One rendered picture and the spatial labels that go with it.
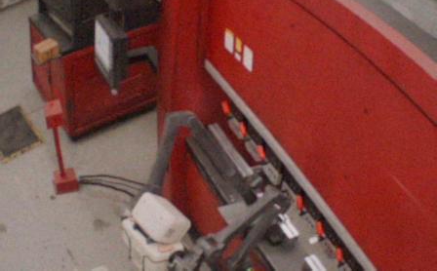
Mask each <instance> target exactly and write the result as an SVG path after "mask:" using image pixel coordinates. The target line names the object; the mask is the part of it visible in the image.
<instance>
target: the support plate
mask: <svg viewBox="0 0 437 271"><path fill-rule="evenodd" d="M247 209H248V207H247V206H246V204H245V203H244V202H241V203H237V204H233V205H228V206H222V207H219V208H218V211H219V213H220V214H221V215H222V217H223V218H224V220H225V221H226V222H227V224H228V225H229V224H230V223H231V222H232V221H234V220H235V219H236V218H238V217H239V216H240V215H241V214H242V213H243V212H245V211H246V210H247Z"/></svg>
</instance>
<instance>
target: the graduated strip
mask: <svg viewBox="0 0 437 271"><path fill-rule="evenodd" d="M206 64H207V65H208V66H209V67H210V68H211V70H212V71H213V72H214V73H215V74H216V76H217V77H218V78H219V79H220V80H221V82H222V83H223V85H224V86H225V87H226V88H227V89H228V90H229V91H230V92H231V94H232V95H233V96H234V97H235V98H236V100H237V101H239V102H240V103H241V104H242V106H243V108H244V109H245V110H246V111H247V113H248V114H249V115H250V116H251V117H252V119H253V120H254V121H255V122H256V123H257V125H258V126H259V127H260V128H261V130H262V131H263V132H264V133H265V134H266V136H267V137H268V138H269V139H270V140H271V142H272V143H273V144H274V145H275V146H276V148H277V149H278V151H279V152H280V154H281V155H282V156H283V157H284V158H285V159H286V161H287V162H288V163H289V164H290V167H291V168H292V169H294V170H295V172H296V173H297V175H298V177H299V178H300V179H302V182H303V183H304V184H305V185H306V187H307V188H308V189H309V190H310V191H311V192H310V193H311V194H313V195H314V198H315V199H317V200H318V203H319V204H321V206H322V208H323V209H324V210H325V211H326V213H327V214H328V215H329V217H330V218H331V219H332V220H333V222H334V223H335V224H336V225H337V227H338V229H339V230H340V232H342V234H343V235H344V236H345V237H346V238H345V239H347V241H349V243H350V245H352V247H353V249H355V250H356V252H358V253H357V254H359V255H360V257H361V258H362V259H363V261H364V262H365V263H366V265H367V266H368V267H369V269H370V270H371V271H376V270H375V269H376V268H374V267H373V265H372V264H371V262H370V261H369V259H367V258H366V257H365V255H364V254H363V252H361V250H360V248H358V247H357V245H356V243H354V240H353V239H351V237H350V236H349V234H348V233H347V232H346V230H345V229H344V228H343V227H342V225H341V224H340V222H339V221H338V219H337V218H336V216H335V215H333V213H332V212H331V210H330V209H329V208H328V206H327V205H325V202H324V201H323V200H322V199H321V197H320V196H319V195H318V194H317V193H316V192H317V191H315V190H314V189H313V186H312V185H311V184H309V183H308V180H307V179H306V178H305V177H304V175H303V174H302V173H301V172H300V171H299V170H298V167H297V166H296V165H294V163H293V162H292V160H291V159H290V157H289V156H288V155H287V154H286V153H285V152H284V150H283V149H282V148H281V147H280V144H279V143H278V142H277V141H276V140H275V139H274V137H273V136H272V135H271V134H270V133H269V132H268V130H267V129H266V128H265V127H264V126H263V124H262V123H261V122H260V121H259V120H258V118H257V117H256V116H255V115H254V114H253V112H252V111H251V110H250V109H249V108H248V107H247V104H246V103H245V102H244V101H243V100H242V99H241V98H240V97H238V96H237V95H236V94H235V92H234V91H233V90H232V89H231V88H230V87H229V85H228V84H227V83H226V82H225V81H224V79H223V78H222V77H221V76H220V75H219V73H218V72H217V71H216V70H215V69H214V67H213V66H212V65H211V64H210V63H209V62H208V61H207V60H206Z"/></svg>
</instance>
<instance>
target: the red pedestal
mask: <svg viewBox="0 0 437 271"><path fill-rule="evenodd" d="M43 109H44V113H45V120H46V127H47V129H52V130H53V135H54V140H55V149H56V153H57V158H58V163H59V168H60V170H59V171H58V170H55V171H53V176H54V179H53V185H54V188H55V192H56V195H60V194H66V193H71V192H77V191H80V190H79V187H78V183H77V179H76V176H75V172H74V168H73V167H71V168H68V169H65V168H64V166H63V161H62V155H61V149H60V139H59V134H58V127H60V126H63V120H62V111H61V108H60V100H55V101H51V102H47V103H44V104H43Z"/></svg>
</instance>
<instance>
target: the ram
mask: <svg viewBox="0 0 437 271"><path fill-rule="evenodd" d="M226 28H227V29H229V30H230V31H231V32H232V33H233V47H232V53H231V52H230V51H229V50H228V49H227V48H226V47H225V37H226ZM237 38H239V39H240V40H241V52H239V51H238V50H237V49H236V42H237ZM245 45H246V46H247V47H248V48H249V49H250V50H251V51H252V52H253V58H252V69H251V71H250V70H249V69H247V68H246V67H245V66H244V64H243V60H244V50H245ZM236 52H237V53H238V54H239V55H240V61H239V59H238V58H237V57H236V56H235V55H236ZM206 60H207V61H208V62H209V63H210V64H211V65H212V66H213V67H214V69H215V70H216V71H217V72H218V74H219V75H220V76H221V77H222V78H223V79H224V81H225V82H226V83H227V84H228V85H229V87H230V88H231V89H232V90H233V91H234V92H235V94H236V95H237V96H238V97H240V98H241V99H242V100H243V101H244V102H245V103H246V104H247V107H248V108H249V109H250V110H251V111H252V112H253V114H254V115H255V116H256V117H257V118H258V120H259V121H260V122H261V123H262V124H263V126H264V127H265V128H266V129H267V130H268V132H269V133H270V134H271V135H272V136H273V137H274V139H275V140H276V141H277V142H278V143H279V144H280V147H281V148H282V149H283V150H284V152H285V153H286V154H287V155H288V156H289V157H290V159H291V160H292V162H293V163H294V165H296V166H297V167H298V170H299V171H300V172H301V173H302V174H303V175H304V177H305V178H306V179H307V180H308V183H309V184H311V185H312V186H313V189H314V190H315V191H317V192H316V193H317V194H318V195H319V196H320V197H321V199H322V200H323V201H324V202H325V205H327V206H328V208H329V209H330V210H331V212H332V213H333V215H335V216H336V218H337V219H338V221H339V222H340V224H341V225H342V227H343V228H344V229H345V230H346V232H347V233H348V234H349V236H350V237H351V239H353V240H354V243H356V245H357V247H358V248H360V250H361V252H363V254H364V255H365V257H366V258H367V259H369V261H370V262H371V264H372V265H373V267H374V268H376V269H375V270H376V271H437V125H436V124H435V123H434V122H433V121H432V120H430V118H429V117H428V116H426V114H425V113H424V112H423V111H422V110H421V109H420V108H419V107H418V106H417V105H416V104H415V103H414V102H413V101H412V100H411V99H410V98H409V97H408V95H406V94H405V93H404V92H403V91H402V90H401V89H400V88H399V87H398V86H397V85H395V84H394V82H392V80H390V78H388V76H387V75H385V74H384V73H383V72H382V71H380V69H378V67H377V66H376V65H375V64H373V62H372V61H370V60H369V59H368V58H366V57H365V56H363V54H361V53H360V52H359V51H358V50H357V49H356V48H355V47H354V46H352V45H351V44H350V43H349V42H348V41H347V40H346V39H344V38H343V37H342V36H340V35H339V34H337V33H336V32H335V31H334V30H332V29H331V28H330V27H329V26H328V25H326V24H325V23H324V22H323V21H322V20H320V19H318V18H317V17H315V16H314V15H312V14H311V13H310V12H309V11H308V10H306V9H305V8H303V7H302V6H301V5H300V4H298V3H297V2H296V1H294V0H209V13H208V18H207V42H206ZM205 67H206V68H207V69H208V71H209V72H210V73H211V74H212V75H213V77H214V78H215V79H216V80H217V81H218V83H219V84H220V85H221V87H222V88H223V89H224V90H225V91H226V93H227V94H228V95H229V96H230V97H231V99H232V100H233V101H234V102H235V104H236V105H238V106H239V108H240V109H241V111H242V112H243V113H244V114H245V115H246V117H247V118H248V119H249V120H250V121H251V123H252V124H253V125H254V126H255V128H256V129H257V130H258V131H259V133H260V134H261V135H262V136H263V137H264V139H265V140H266V141H267V142H268V144H269V145H270V146H271V147H272V148H273V150H274V151H275V152H276V154H277V156H278V157H279V158H280V159H281V160H282V162H283V163H284V164H285V165H286V167H287V168H288V170H289V171H290V172H291V173H292V174H293V175H294V176H295V179H296V180H297V181H298V182H299V183H300V185H301V187H302V188H303V189H305V192H306V193H307V194H308V195H309V197H310V198H311V199H312V201H313V202H314V203H315V204H316V206H317V207H318V208H319V210H320V211H321V213H322V214H323V215H324V216H325V217H326V219H327V220H329V222H330V223H331V225H332V226H334V227H333V228H335V230H336V231H337V233H338V235H339V236H340V237H341V238H342V240H343V241H344V242H345V244H346V245H347V246H348V248H349V249H350V250H351V252H353V254H354V255H355V256H356V258H357V259H358V261H359V262H360V263H361V265H362V266H363V268H364V269H366V271H371V270H370V269H369V267H368V266H367V265H366V263H365V262H364V261H363V259H362V258H361V257H360V255H359V254H357V253H358V252H356V250H355V249H353V247H352V245H350V243H349V241H347V239H345V238H346V237H345V236H344V235H343V234H342V232H340V230H339V229H338V227H337V225H336V224H335V223H334V222H333V220H332V219H331V218H330V217H329V215H328V214H327V213H326V211H325V210H324V209H323V208H322V206H321V204H319V203H318V200H317V199H315V198H314V195H313V194H311V193H310V192H311V191H310V190H309V189H308V188H307V187H306V185H305V184H304V183H303V182H302V179H300V178H299V177H298V175H297V173H296V172H295V170H294V169H292V168H291V167H290V164H289V163H288V162H287V161H286V159H285V158H284V157H283V156H282V155H281V154H280V152H279V151H278V149H277V148H276V146H275V145H274V144H273V143H272V142H271V140H270V139H269V138H268V137H267V136H266V134H265V133H264V132H263V131H262V130H261V128H260V127H259V126H258V125H257V123H256V122H255V121H254V120H253V119H252V117H251V116H250V115H249V114H248V113H247V111H246V110H245V109H244V108H243V106H242V104H241V103H240V102H239V101H237V100H236V98H235V97H234V96H233V95H232V94H231V92H230V91H229V90H228V89H227V88H226V87H225V86H224V85H223V83H222V82H221V80H220V79H219V78H218V77H217V76H216V74H215V73H214V72H213V71H212V70H211V68H210V67H209V66H208V65H207V64H205Z"/></svg>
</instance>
